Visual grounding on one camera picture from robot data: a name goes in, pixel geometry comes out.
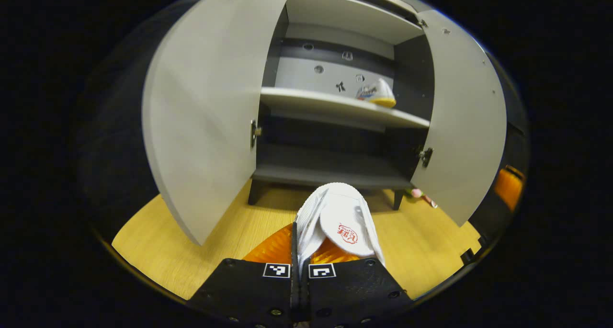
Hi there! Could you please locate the pink and green plush toy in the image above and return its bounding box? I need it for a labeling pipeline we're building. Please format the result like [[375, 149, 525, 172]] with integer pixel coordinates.
[[409, 188, 439, 209]]

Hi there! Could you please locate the grey shoe cabinet door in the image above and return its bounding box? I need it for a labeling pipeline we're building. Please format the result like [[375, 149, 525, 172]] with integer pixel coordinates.
[[142, 0, 294, 246], [411, 10, 507, 227]]

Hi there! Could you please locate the black backdrop cloth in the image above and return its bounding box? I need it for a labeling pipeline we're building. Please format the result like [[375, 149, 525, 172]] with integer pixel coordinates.
[[77, 0, 530, 242]]

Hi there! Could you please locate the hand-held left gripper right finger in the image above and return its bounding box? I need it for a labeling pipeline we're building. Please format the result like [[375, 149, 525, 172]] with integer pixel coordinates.
[[301, 237, 415, 328]]

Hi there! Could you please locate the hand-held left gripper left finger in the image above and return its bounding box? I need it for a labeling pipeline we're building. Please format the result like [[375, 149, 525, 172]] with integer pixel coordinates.
[[187, 223, 300, 328]]

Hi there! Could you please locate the white shoe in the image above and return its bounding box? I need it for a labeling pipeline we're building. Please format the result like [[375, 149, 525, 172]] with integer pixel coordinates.
[[295, 182, 386, 276], [356, 78, 397, 109]]

